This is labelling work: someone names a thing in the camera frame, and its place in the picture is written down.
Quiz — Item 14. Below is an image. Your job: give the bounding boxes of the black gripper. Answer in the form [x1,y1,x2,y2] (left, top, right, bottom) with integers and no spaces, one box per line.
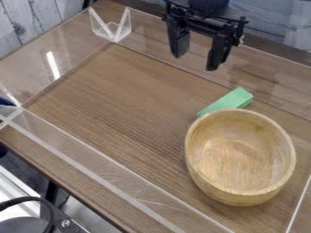
[163,0,250,71]

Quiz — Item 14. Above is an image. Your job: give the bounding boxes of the green rectangular block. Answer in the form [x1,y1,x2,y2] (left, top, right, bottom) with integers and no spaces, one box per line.
[196,87,252,117]

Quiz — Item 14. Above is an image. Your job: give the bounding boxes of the brown wooden bowl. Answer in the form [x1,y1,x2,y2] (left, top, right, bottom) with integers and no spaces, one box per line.
[184,108,296,207]

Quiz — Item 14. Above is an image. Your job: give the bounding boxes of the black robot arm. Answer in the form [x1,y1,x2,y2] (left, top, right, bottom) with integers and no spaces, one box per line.
[162,0,250,72]

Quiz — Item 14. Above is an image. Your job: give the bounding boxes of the black table leg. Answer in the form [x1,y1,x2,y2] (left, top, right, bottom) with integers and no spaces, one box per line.
[45,181,60,204]

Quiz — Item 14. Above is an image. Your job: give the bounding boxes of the clear acrylic corner bracket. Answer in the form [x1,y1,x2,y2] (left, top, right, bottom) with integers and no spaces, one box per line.
[88,7,131,43]

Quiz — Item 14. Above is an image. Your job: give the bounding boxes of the grey metal base plate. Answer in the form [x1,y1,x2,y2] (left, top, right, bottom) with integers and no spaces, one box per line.
[40,204,89,233]

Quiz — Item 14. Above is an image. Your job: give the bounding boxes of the black cable lower left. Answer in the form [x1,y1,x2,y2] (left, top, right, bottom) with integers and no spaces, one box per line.
[0,196,56,233]

